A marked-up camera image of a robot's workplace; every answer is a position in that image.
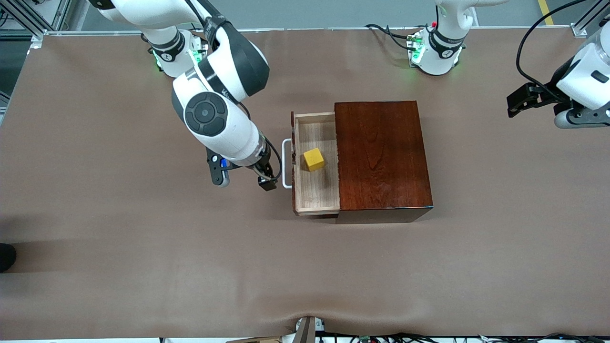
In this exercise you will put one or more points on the yellow wooden block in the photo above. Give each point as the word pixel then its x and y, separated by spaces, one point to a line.
pixel 313 159

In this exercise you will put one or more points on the aluminium frame profile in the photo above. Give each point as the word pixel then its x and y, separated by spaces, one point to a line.
pixel 28 19
pixel 584 21

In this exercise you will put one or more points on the brown table mat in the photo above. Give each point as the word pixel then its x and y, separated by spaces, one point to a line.
pixel 190 262

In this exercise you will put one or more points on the black rounded object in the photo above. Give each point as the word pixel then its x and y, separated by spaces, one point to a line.
pixel 6 257

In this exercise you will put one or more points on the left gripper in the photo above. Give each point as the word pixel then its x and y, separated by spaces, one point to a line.
pixel 544 95

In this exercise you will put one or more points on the grey metal table clamp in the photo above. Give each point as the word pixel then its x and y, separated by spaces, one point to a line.
pixel 307 331

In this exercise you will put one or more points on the dark wooden cabinet box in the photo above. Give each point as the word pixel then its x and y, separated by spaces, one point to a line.
pixel 381 157

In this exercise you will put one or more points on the yellow floor tape strip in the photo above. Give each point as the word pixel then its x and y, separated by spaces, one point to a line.
pixel 546 13

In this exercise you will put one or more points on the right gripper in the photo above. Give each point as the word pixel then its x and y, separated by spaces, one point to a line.
pixel 263 170

